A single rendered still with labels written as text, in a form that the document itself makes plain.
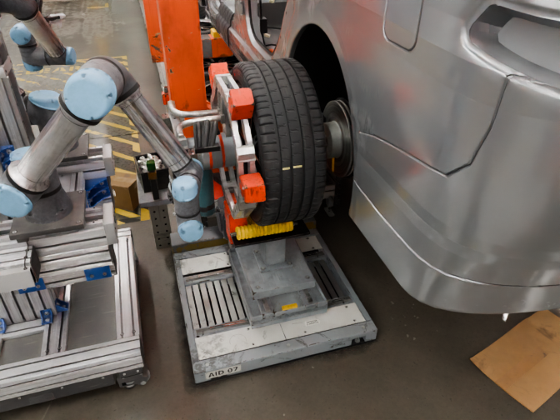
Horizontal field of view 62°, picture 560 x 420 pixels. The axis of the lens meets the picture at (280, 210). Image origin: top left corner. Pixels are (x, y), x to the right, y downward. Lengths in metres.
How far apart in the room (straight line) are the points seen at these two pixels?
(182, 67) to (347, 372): 1.51
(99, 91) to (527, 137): 0.97
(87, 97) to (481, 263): 1.04
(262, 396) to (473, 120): 1.42
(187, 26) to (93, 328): 1.32
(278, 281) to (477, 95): 1.39
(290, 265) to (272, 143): 0.81
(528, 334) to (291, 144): 1.49
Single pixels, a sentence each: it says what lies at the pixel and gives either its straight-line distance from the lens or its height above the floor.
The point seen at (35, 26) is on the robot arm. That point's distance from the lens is 2.10.
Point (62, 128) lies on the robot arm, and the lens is 1.37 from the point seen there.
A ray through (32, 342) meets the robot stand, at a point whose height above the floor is 0.21.
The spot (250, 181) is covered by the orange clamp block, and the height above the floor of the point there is 0.88.
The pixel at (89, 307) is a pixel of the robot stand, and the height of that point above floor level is 0.21.
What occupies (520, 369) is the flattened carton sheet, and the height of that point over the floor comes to 0.01.
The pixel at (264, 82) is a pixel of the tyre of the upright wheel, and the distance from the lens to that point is 1.72.
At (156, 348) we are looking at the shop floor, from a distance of 2.28.
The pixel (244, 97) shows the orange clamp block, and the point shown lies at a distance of 1.62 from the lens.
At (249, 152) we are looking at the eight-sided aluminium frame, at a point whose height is 0.96.
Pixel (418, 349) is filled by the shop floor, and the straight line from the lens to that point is 2.30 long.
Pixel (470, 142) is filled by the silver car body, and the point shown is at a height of 1.28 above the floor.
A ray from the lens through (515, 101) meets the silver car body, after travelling 1.03.
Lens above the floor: 1.72
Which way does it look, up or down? 35 degrees down
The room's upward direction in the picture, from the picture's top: straight up
